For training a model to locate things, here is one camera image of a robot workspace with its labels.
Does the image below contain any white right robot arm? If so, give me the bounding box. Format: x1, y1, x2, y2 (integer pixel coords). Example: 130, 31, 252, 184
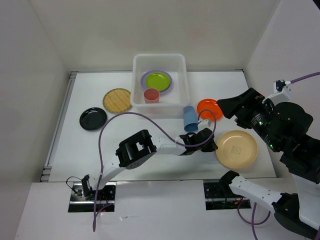
217, 88, 320, 240

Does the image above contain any orange plastic plate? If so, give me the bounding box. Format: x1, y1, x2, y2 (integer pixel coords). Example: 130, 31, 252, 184
196, 98, 223, 121

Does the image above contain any purple plastic plate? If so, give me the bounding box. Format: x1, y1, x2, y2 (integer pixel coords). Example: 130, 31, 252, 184
140, 70, 173, 94

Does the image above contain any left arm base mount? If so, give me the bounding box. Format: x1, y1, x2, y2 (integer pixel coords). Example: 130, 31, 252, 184
68, 182, 116, 213

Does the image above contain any green plastic plate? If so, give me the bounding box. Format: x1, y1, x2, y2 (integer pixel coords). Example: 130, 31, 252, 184
145, 72, 171, 92

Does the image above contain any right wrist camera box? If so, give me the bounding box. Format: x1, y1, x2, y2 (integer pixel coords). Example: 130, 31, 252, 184
262, 80, 292, 105

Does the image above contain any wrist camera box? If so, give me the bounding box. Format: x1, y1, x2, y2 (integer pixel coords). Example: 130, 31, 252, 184
262, 80, 292, 105
197, 118, 212, 130

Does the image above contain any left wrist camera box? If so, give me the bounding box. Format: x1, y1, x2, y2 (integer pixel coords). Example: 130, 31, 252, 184
197, 118, 212, 130

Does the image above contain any black round plate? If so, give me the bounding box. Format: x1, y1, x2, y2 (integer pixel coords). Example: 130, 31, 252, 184
79, 107, 108, 131

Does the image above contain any blue plastic cup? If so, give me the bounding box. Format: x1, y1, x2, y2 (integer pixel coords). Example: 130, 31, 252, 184
183, 105, 198, 133

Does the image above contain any round bamboo mat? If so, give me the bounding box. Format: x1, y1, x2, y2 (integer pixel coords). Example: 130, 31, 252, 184
102, 88, 132, 114

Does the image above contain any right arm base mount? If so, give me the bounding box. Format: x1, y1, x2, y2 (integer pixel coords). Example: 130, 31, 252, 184
203, 181, 251, 211

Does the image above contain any pink plastic cup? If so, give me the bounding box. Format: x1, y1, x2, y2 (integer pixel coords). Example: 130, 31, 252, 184
143, 88, 161, 104

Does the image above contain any translucent white plastic bin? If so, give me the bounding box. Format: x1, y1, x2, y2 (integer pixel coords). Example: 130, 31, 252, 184
130, 53, 191, 118

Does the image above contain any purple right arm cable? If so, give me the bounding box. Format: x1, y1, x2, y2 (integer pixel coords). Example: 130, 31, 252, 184
289, 71, 320, 84

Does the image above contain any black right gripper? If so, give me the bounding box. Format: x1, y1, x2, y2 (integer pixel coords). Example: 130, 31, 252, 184
214, 85, 282, 150

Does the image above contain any beige plastic plate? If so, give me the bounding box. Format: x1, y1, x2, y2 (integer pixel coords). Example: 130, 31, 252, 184
215, 130, 259, 169

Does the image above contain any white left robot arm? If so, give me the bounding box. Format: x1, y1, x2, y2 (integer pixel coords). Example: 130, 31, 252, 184
74, 128, 218, 201

